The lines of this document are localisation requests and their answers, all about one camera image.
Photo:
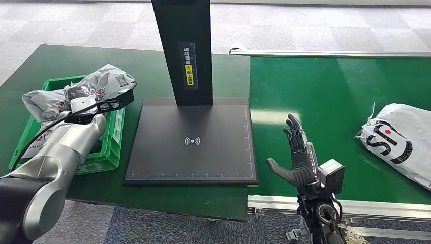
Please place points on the black inbound scanner machine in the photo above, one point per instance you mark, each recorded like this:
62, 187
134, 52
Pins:
192, 158

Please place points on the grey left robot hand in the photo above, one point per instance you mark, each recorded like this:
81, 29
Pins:
114, 102

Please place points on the green plastic crate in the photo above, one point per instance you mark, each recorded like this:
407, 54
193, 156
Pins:
112, 148

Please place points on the grey poly mailer with QR code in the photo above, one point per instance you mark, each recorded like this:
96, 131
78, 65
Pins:
102, 79

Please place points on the white mailer with black logo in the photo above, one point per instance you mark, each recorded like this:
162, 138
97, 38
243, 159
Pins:
397, 144

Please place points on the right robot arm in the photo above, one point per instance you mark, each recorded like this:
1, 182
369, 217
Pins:
323, 215

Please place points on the green conveyor belt with aluminium rails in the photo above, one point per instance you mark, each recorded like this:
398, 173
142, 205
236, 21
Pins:
320, 91

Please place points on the crumpled grey poly mailer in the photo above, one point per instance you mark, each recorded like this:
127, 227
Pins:
40, 102

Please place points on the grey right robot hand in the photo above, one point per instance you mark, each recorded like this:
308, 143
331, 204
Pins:
301, 168

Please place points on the white mailer with red text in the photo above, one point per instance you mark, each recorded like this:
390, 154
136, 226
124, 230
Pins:
37, 142

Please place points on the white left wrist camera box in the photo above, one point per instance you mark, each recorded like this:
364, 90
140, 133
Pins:
82, 104

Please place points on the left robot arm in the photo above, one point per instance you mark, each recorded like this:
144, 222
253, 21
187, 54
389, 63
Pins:
57, 151

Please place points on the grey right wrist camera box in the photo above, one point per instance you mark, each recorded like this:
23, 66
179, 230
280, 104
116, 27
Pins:
331, 176

